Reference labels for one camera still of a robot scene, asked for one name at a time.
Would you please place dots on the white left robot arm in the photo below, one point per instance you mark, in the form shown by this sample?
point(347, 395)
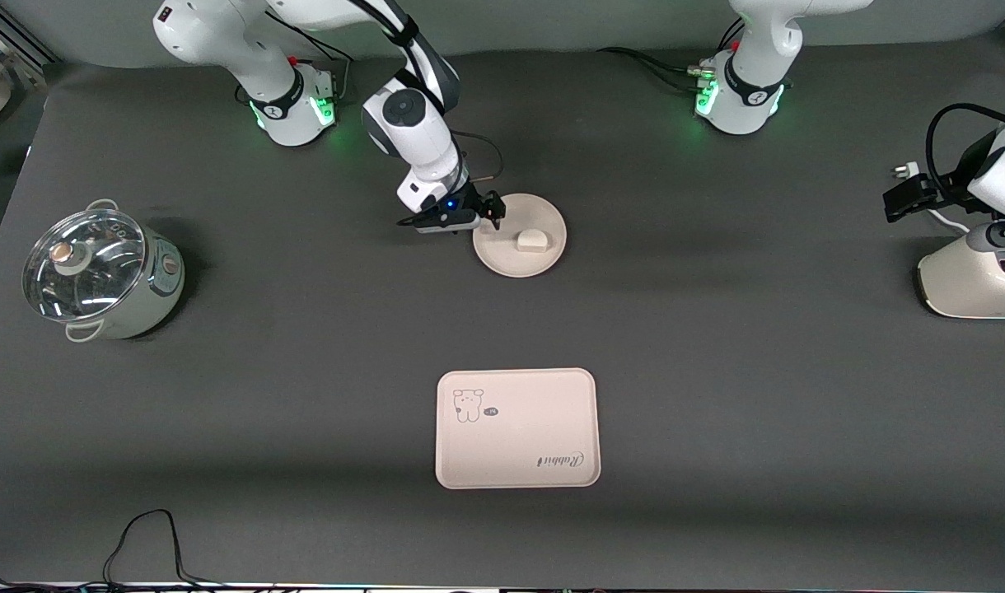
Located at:
point(750, 91)

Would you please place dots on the beige rabbit print tray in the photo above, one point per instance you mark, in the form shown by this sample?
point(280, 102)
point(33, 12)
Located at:
point(519, 436)

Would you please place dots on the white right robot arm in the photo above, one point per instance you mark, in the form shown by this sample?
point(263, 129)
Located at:
point(412, 132)

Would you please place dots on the cream white toaster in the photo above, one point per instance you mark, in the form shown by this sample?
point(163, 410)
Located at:
point(964, 284)

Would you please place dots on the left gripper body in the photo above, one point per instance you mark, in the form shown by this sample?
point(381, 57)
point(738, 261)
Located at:
point(941, 189)

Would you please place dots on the round beige plate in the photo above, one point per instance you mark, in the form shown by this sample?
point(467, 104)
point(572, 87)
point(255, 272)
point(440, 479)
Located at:
point(502, 255)

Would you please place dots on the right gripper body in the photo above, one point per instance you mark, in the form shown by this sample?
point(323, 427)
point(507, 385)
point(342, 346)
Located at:
point(475, 200)

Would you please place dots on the dark grey table mat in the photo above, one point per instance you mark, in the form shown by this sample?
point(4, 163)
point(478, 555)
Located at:
point(305, 412)

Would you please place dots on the glass pot lid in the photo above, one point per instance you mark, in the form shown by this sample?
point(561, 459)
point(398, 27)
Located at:
point(99, 280)

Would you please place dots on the pale green electric cooking pot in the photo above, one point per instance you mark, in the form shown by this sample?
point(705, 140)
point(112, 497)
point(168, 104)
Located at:
point(152, 296)

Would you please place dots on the white half-round bun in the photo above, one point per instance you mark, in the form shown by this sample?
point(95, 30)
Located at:
point(532, 241)

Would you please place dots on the aluminium frame rail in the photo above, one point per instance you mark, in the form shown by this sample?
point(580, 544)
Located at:
point(16, 29)

